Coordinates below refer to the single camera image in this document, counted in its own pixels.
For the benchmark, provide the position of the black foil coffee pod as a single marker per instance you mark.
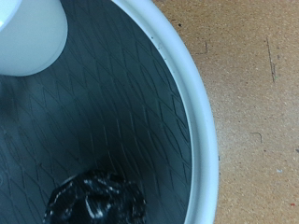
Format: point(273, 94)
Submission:
point(93, 199)

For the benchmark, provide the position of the white two-tier turntable shelf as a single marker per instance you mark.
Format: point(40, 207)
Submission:
point(109, 93)

